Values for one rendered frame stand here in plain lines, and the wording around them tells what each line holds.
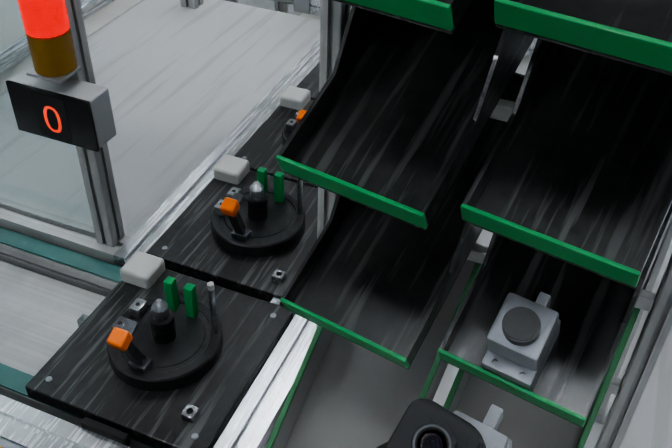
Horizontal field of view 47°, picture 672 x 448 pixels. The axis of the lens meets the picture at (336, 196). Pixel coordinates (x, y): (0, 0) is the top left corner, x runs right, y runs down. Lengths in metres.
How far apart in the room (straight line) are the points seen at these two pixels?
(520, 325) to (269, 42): 1.36
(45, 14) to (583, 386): 0.68
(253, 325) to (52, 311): 0.30
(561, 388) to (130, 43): 1.46
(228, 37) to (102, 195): 0.89
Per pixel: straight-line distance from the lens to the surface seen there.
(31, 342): 1.13
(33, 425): 0.99
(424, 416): 0.45
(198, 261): 1.11
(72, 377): 1.00
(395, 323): 0.70
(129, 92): 1.73
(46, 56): 0.96
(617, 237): 0.59
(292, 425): 0.86
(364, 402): 0.84
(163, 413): 0.94
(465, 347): 0.70
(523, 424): 0.82
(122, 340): 0.89
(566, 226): 0.59
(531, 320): 0.63
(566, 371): 0.70
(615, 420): 0.86
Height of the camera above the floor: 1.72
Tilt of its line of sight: 38 degrees down
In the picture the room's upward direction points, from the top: 2 degrees clockwise
